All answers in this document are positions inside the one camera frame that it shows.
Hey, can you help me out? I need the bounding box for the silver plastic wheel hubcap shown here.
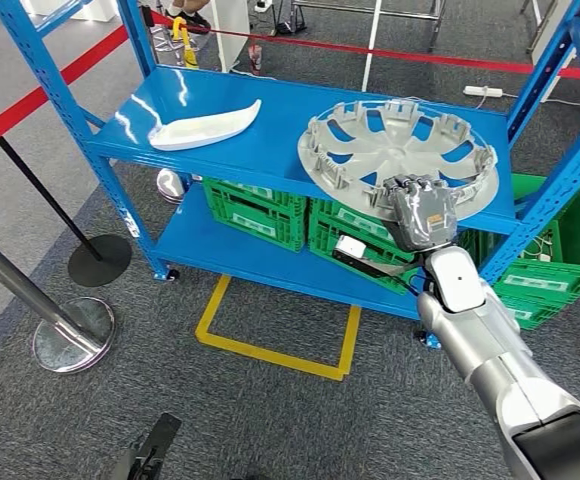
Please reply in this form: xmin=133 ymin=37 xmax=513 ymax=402
xmin=297 ymin=99 xmax=500 ymax=223

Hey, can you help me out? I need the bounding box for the blue metal shelf rack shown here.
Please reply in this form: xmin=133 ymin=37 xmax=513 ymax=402
xmin=0 ymin=0 xmax=580 ymax=350

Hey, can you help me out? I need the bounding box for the white curved plastic trim part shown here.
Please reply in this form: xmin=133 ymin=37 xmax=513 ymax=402
xmin=149 ymin=99 xmax=263 ymax=152

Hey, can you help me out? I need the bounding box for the green plastic crate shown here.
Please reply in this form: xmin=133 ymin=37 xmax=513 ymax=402
xmin=457 ymin=173 xmax=580 ymax=333
xmin=309 ymin=197 xmax=421 ymax=296
xmin=202 ymin=177 xmax=308 ymax=253

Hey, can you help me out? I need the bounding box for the clear plastic drink cup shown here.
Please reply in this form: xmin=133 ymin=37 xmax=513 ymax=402
xmin=248 ymin=42 xmax=264 ymax=76

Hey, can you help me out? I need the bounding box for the black wifi router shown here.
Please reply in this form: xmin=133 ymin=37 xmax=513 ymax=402
xmin=272 ymin=0 xmax=298 ymax=36

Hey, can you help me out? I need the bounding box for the white board panel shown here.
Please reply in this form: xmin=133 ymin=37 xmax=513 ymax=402
xmin=519 ymin=0 xmax=580 ymax=104
xmin=209 ymin=0 xmax=251 ymax=74

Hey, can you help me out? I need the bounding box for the yellow umbrella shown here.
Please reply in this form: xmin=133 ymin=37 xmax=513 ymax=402
xmin=171 ymin=16 xmax=201 ymax=70

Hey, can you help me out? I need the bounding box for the person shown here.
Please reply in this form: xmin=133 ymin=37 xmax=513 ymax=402
xmin=165 ymin=0 xmax=212 ymax=34

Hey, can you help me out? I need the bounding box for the black stanchion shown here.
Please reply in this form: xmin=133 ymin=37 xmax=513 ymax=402
xmin=0 ymin=97 xmax=134 ymax=289

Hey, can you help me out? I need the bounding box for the red barrier belt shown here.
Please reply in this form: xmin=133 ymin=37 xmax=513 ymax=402
xmin=150 ymin=9 xmax=580 ymax=82
xmin=0 ymin=25 xmax=130 ymax=160

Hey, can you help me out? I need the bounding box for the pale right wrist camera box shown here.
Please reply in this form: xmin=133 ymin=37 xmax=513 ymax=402
xmin=334 ymin=235 xmax=368 ymax=261

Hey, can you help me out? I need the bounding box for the black right camera bracket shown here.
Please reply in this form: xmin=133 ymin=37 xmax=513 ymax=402
xmin=332 ymin=245 xmax=428 ymax=299

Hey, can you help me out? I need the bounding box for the black camera bracket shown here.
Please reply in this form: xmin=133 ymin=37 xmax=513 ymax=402
xmin=332 ymin=245 xmax=428 ymax=299
xmin=107 ymin=412 xmax=183 ymax=480

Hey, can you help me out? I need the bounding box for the black left camera bracket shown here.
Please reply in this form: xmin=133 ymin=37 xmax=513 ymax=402
xmin=107 ymin=412 xmax=183 ymax=480

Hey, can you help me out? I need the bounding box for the metal frame table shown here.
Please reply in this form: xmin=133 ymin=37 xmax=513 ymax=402
xmin=289 ymin=0 xmax=448 ymax=54

